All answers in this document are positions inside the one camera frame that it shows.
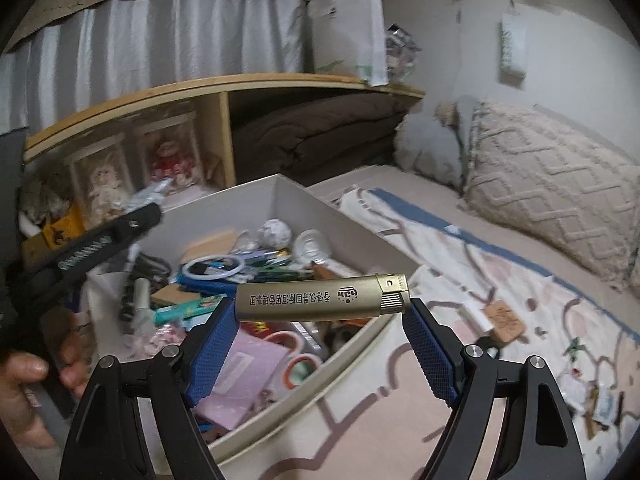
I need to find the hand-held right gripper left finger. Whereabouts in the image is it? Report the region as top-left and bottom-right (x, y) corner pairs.
(60, 297), (242, 480)

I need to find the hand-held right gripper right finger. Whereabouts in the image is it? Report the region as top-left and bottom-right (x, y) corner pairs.
(402, 300), (588, 480)

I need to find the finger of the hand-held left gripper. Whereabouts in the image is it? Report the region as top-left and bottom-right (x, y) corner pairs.
(54, 203), (164, 275)

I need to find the gold lighter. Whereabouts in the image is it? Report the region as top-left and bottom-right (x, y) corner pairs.
(235, 272), (414, 322)

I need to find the white storage box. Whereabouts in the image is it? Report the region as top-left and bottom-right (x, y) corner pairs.
(85, 174), (422, 466)

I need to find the person's left hand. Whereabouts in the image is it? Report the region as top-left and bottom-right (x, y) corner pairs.
(0, 307), (94, 448)

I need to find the pink paper bag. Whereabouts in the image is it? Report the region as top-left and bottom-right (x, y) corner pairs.
(192, 332), (292, 431)

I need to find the green carton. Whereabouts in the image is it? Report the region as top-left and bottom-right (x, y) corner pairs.
(154, 295), (226, 325)

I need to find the beige doll in clear box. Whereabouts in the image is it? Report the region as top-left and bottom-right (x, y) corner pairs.
(87, 157), (132, 213)

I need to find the red tape roll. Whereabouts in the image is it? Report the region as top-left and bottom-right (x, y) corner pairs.
(264, 331), (304, 357)

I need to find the wooden coaster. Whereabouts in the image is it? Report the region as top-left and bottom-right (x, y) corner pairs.
(482, 300), (527, 344)

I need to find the printed blanket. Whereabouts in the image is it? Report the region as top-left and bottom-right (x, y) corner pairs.
(150, 186), (640, 480)

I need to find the red doll in clear box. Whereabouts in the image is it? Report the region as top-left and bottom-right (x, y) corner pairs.
(149, 135), (202, 182)

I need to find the crumpled white ball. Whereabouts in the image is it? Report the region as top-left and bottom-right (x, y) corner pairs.
(257, 219), (293, 250)

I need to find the clear plastic cup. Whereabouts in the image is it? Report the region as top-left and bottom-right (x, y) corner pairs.
(294, 230), (333, 263)

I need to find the wooden shelf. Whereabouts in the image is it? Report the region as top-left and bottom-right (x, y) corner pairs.
(22, 73), (426, 192)

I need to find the clear plastic packet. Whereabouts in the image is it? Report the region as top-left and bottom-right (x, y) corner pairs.
(592, 384), (620, 427)

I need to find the grey curtain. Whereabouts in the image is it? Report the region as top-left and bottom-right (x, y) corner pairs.
(0, 0), (310, 132)

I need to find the grey pillow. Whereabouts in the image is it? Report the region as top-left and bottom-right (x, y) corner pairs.
(392, 109), (467, 190)

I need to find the beige textured pillow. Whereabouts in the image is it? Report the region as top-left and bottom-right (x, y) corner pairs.
(461, 100), (640, 292)

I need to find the brown folded blanket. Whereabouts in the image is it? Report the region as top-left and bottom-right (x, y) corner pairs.
(229, 92), (407, 187)

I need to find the fluffy beige cushion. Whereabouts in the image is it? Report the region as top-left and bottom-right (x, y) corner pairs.
(434, 99), (463, 128)

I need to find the pile of shiny packets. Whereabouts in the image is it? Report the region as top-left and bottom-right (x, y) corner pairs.
(385, 24), (422, 82)

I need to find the white paper bag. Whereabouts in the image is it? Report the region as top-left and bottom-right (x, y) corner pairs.
(306, 0), (389, 87)

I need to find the white blue ring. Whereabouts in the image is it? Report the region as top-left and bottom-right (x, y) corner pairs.
(181, 255), (247, 282)

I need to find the white wall hanging pouch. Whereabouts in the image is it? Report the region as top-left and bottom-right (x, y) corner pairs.
(500, 9), (529, 79)

